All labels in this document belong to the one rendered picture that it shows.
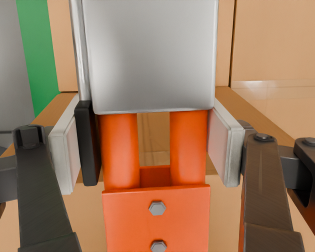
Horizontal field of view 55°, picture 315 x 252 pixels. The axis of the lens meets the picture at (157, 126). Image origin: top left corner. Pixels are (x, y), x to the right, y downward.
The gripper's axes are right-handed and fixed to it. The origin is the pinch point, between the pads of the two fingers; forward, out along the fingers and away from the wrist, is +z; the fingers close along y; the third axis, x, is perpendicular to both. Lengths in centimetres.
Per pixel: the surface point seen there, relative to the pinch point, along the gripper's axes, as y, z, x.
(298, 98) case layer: 39, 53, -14
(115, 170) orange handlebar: -1.8, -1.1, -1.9
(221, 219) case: 9.1, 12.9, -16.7
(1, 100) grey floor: -55, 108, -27
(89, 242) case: -6.4, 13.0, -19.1
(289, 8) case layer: 34, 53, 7
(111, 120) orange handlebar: -1.8, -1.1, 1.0
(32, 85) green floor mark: -42, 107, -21
